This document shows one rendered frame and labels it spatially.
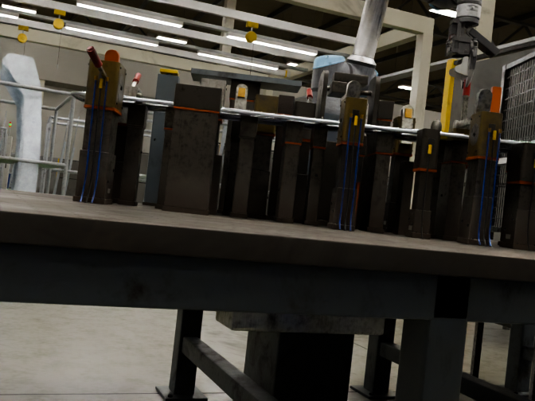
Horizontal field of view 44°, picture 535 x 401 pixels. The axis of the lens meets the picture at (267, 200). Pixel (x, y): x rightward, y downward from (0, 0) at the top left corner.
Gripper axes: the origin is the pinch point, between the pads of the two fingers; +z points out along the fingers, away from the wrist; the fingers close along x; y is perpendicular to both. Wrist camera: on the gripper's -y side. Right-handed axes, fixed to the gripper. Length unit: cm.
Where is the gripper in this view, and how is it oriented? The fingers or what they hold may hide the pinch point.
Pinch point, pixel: (466, 83)
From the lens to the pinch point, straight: 222.5
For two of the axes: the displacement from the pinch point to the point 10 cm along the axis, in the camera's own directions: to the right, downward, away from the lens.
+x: 0.5, 0.0, -10.0
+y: -9.9, -1.1, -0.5
